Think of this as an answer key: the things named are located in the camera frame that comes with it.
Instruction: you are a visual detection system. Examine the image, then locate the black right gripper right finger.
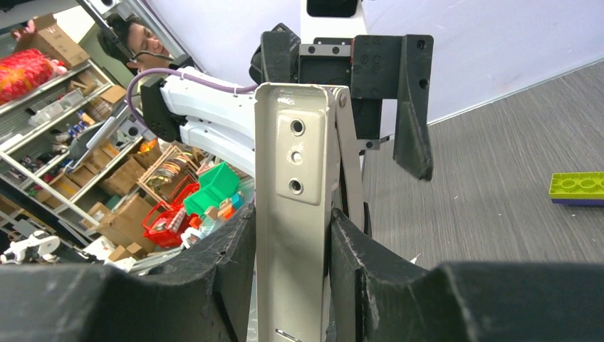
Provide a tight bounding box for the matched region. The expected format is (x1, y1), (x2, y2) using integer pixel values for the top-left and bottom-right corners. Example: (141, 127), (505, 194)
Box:
(330, 209), (603, 341)

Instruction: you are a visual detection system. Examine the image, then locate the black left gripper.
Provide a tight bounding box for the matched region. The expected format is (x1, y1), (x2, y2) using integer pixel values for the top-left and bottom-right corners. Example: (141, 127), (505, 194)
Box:
(249, 23), (434, 182)

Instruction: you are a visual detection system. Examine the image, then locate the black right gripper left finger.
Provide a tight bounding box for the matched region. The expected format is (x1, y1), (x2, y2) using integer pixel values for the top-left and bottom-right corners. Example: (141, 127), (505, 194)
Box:
(1, 204), (256, 341)

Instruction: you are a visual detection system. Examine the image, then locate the black and white stapler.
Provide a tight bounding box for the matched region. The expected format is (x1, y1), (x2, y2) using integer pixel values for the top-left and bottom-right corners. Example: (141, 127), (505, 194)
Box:
(255, 83), (365, 341)

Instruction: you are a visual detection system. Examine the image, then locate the green plastic bin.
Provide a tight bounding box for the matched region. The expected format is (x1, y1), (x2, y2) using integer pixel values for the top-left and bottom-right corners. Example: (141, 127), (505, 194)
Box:
(183, 162), (240, 216)

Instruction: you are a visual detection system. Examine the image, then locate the green lego brick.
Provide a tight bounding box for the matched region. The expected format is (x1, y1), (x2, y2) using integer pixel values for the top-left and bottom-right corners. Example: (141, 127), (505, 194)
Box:
(549, 172), (603, 207)

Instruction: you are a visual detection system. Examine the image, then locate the person behind workcell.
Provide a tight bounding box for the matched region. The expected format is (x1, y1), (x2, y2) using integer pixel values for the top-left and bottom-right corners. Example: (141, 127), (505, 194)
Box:
(97, 14), (172, 73)

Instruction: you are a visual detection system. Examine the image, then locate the storage shelf with boxes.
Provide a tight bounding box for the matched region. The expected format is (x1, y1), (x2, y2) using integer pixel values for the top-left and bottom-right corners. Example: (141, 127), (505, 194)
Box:
(1, 14), (144, 245)

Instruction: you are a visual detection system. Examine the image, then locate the red wire basket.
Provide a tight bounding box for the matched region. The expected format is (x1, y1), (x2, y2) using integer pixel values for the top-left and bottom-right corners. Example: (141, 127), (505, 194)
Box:
(142, 180), (202, 248)

